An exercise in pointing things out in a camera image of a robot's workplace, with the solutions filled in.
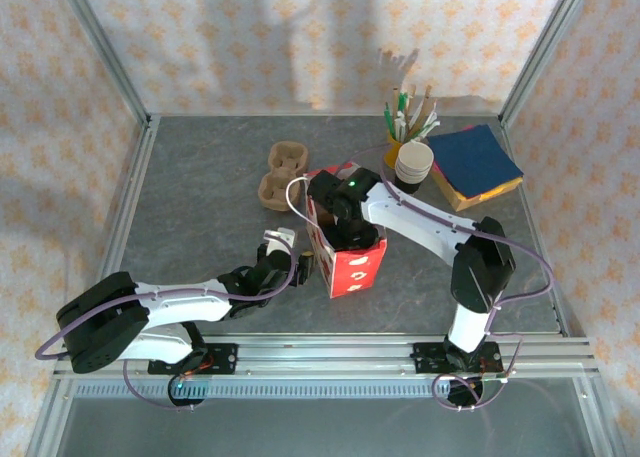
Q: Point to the aluminium corner post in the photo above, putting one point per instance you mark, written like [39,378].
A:
[540,52]
[100,47]

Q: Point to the stack of cardboard cup carriers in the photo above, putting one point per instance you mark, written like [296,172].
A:
[285,157]

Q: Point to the blue napkin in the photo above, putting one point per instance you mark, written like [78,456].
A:
[475,157]

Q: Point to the thin tan paper straw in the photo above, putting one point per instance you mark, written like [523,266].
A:
[395,102]

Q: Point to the yellow metal bucket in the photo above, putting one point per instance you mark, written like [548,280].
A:
[391,152]

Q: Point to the brown paper straw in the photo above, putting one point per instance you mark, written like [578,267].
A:
[411,97]
[426,102]

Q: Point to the white wrapped straw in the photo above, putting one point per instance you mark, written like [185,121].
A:
[431,127]
[430,117]

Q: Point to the aluminium side rail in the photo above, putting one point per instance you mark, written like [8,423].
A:
[125,212]
[557,277]

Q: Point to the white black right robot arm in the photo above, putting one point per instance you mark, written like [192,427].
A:
[415,222]

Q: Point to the green straw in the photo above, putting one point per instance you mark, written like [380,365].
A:
[402,109]
[388,119]

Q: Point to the stack of paper cups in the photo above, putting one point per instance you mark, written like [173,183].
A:
[414,157]

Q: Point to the red white paper bag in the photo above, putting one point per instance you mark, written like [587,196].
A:
[357,272]

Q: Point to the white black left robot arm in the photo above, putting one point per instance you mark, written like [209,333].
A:
[185,302]

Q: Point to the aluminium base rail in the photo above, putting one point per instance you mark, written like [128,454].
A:
[325,352]

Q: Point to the aluminium frame leg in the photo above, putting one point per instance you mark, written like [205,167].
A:
[595,417]
[50,417]

